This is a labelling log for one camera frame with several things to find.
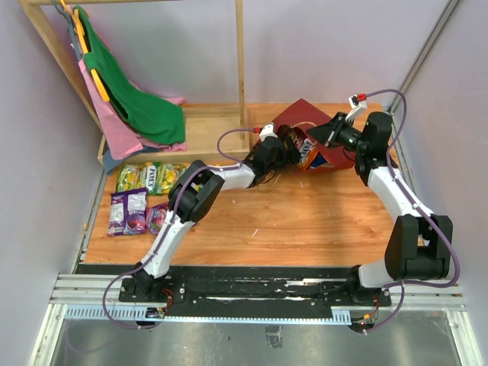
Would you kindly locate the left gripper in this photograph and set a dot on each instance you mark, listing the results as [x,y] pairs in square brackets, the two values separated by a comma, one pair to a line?
[292,156]

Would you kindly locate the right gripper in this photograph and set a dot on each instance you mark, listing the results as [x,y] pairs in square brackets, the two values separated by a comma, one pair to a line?
[329,133]

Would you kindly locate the orange Fox's candy bag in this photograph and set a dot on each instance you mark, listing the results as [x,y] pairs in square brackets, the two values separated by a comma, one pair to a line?
[307,150]

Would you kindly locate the green Fox's candy bag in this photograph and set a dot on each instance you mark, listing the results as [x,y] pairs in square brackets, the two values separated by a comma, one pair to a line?
[167,176]
[135,176]

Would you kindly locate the purple Fox's candy bag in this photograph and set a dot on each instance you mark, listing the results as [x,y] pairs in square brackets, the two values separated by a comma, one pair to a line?
[155,218]

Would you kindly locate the purple snack bag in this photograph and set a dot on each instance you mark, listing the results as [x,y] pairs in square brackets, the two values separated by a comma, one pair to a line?
[127,215]

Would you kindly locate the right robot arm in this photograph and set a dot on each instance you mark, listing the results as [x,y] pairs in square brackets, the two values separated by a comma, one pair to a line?
[419,248]

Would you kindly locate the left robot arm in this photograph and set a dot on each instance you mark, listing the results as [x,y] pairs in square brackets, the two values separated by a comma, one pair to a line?
[190,200]

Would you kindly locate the blue snack pack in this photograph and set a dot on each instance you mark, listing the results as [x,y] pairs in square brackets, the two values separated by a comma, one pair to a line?
[319,162]

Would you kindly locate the wooden clothes rack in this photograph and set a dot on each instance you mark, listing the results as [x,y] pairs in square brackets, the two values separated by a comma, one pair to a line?
[205,123]

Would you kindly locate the green shirt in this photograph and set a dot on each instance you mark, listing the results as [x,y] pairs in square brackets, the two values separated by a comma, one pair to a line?
[147,114]

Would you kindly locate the pink shirt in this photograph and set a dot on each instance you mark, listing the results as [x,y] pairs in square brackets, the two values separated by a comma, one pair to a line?
[122,140]

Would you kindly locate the blue grey cloth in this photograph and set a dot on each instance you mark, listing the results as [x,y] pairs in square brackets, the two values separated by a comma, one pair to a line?
[110,163]

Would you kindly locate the grey hanger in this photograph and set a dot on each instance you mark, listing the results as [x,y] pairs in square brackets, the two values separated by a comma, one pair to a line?
[75,28]

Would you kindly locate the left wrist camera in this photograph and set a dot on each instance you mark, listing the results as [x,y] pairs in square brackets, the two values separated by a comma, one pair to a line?
[266,131]

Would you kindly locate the aluminium frame post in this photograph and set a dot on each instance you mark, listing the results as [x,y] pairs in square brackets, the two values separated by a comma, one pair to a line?
[441,24]

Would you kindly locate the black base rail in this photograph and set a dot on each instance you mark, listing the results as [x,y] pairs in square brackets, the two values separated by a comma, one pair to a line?
[254,293]

